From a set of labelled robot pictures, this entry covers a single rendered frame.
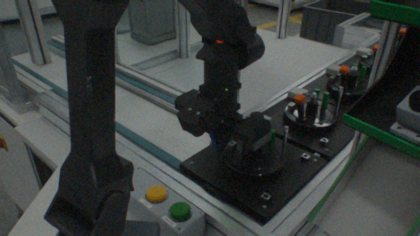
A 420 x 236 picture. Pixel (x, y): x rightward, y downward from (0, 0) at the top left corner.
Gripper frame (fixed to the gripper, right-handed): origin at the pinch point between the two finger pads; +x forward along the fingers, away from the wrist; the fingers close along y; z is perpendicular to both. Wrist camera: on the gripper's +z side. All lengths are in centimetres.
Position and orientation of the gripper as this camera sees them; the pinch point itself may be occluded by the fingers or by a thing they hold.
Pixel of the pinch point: (219, 137)
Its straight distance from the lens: 66.0
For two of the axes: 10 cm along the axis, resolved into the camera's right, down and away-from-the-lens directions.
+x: 0.0, 8.5, 5.2
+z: -6.8, 3.8, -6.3
